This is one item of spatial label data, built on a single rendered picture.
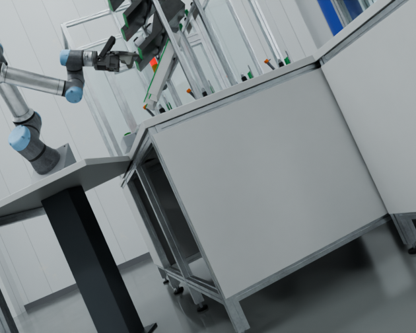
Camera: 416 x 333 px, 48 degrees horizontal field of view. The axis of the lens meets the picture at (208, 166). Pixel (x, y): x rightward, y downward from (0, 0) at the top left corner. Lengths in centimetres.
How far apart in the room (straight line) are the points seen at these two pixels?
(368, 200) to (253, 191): 47
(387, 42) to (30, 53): 587
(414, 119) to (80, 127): 536
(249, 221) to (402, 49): 76
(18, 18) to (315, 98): 574
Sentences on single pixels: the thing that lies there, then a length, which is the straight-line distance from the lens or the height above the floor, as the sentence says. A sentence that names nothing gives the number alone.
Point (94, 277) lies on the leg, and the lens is 241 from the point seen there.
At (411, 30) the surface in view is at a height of 73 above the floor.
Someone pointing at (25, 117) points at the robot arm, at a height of 123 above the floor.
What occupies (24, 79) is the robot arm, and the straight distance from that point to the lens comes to 221.
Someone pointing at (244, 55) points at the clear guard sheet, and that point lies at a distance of 376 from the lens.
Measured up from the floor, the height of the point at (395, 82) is 61.
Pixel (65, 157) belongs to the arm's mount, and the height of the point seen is 98.
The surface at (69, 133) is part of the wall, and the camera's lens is 659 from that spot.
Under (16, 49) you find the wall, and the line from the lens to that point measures 710.
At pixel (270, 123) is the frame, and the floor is 68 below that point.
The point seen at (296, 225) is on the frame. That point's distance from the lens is 176.
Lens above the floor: 56
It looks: 2 degrees up
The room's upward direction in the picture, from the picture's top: 24 degrees counter-clockwise
